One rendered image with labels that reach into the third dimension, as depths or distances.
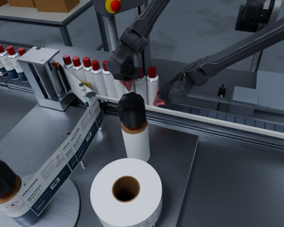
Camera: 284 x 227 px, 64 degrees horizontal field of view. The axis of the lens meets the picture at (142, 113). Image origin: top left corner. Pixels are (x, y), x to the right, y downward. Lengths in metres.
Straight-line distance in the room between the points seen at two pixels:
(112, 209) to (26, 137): 0.59
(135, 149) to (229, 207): 0.37
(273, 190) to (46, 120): 0.97
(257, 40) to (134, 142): 0.49
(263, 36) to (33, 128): 0.96
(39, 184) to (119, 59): 0.46
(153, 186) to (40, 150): 0.54
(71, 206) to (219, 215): 0.49
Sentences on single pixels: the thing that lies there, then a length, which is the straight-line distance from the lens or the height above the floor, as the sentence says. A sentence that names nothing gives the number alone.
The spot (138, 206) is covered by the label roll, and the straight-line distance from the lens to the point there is 0.65.
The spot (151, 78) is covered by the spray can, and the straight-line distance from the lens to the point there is 0.96.
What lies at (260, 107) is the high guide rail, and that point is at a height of 0.96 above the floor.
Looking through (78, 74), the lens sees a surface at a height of 1.01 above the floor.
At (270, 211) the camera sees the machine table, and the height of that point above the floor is 0.83.
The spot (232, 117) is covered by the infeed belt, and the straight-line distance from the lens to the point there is 1.06.
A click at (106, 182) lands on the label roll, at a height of 1.02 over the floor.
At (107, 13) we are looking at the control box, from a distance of 0.90.
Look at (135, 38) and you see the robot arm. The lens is 0.80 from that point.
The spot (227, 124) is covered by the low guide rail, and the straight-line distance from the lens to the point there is 0.99.
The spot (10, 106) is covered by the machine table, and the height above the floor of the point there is 0.83.
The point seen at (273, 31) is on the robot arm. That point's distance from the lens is 0.80.
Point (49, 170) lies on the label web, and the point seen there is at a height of 1.03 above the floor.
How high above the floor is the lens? 1.63
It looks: 45 degrees down
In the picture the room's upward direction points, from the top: 6 degrees counter-clockwise
